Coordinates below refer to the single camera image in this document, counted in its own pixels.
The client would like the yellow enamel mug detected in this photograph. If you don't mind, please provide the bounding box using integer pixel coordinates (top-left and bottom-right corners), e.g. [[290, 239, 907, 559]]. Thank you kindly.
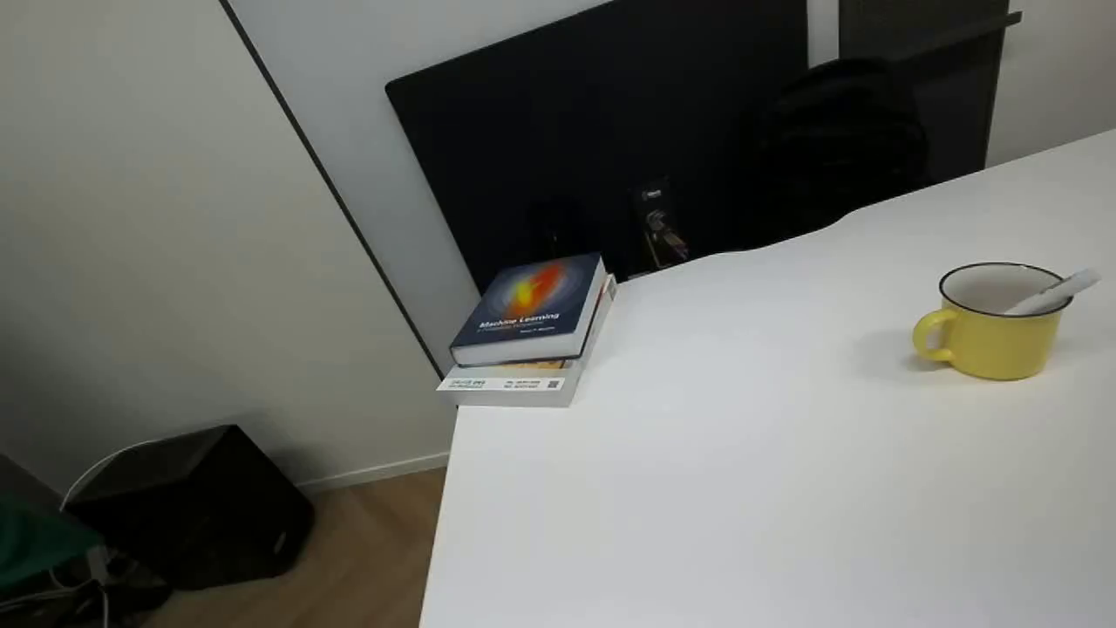
[[910, 262, 1069, 380]]

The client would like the dark blue book with flame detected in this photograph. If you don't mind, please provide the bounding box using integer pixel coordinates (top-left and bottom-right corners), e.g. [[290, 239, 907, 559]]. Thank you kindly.
[[451, 254, 608, 366]]

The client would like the white book under blue book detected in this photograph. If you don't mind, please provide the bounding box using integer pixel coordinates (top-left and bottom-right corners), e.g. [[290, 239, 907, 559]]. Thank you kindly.
[[440, 280, 619, 407]]

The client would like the bunch of keys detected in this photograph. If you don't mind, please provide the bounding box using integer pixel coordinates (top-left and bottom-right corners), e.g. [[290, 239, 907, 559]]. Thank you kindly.
[[634, 186, 690, 263]]

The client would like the black monitor screen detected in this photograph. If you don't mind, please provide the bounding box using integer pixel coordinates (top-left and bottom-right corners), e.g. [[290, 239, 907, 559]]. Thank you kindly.
[[386, 0, 807, 283]]

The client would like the black box on floor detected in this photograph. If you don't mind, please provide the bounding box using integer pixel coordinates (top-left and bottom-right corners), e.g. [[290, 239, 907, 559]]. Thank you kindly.
[[65, 424, 315, 589]]

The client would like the green cloth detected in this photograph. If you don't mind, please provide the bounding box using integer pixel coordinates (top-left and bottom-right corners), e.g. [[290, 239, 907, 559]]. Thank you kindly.
[[0, 494, 97, 601]]

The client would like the white floor cable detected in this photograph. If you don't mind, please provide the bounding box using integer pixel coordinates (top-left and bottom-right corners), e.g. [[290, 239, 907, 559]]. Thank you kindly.
[[47, 447, 155, 628]]

